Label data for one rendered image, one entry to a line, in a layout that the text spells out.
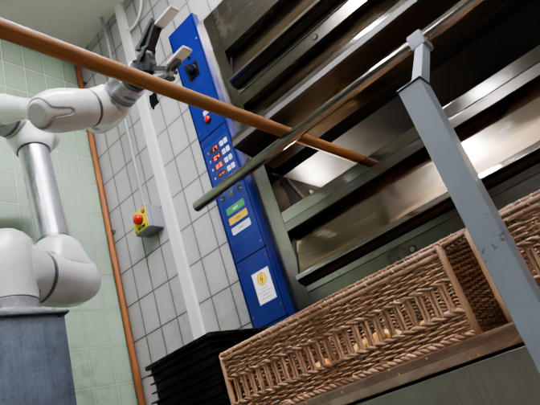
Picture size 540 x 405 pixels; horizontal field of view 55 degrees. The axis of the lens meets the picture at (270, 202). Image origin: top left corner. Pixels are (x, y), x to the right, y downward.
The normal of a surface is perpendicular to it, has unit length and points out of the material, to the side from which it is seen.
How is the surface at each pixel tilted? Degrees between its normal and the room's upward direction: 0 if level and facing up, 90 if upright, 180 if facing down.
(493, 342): 90
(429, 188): 70
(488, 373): 90
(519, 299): 90
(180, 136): 90
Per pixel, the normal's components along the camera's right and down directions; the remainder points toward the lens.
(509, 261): -0.64, -0.13
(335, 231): -0.70, -0.42
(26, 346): 0.65, -0.49
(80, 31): 0.29, 0.87
